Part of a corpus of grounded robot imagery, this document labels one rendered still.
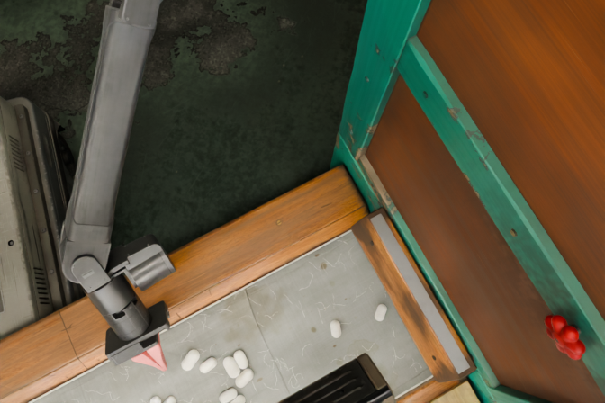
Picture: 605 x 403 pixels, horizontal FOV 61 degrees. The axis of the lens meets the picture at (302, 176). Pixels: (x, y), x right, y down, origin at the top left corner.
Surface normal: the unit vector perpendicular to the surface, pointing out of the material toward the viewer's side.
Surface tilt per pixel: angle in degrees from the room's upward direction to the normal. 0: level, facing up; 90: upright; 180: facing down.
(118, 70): 43
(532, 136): 90
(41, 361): 0
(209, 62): 0
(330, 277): 0
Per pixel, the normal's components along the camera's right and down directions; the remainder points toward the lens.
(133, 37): 0.42, 0.55
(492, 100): -0.88, 0.45
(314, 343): 0.01, -0.25
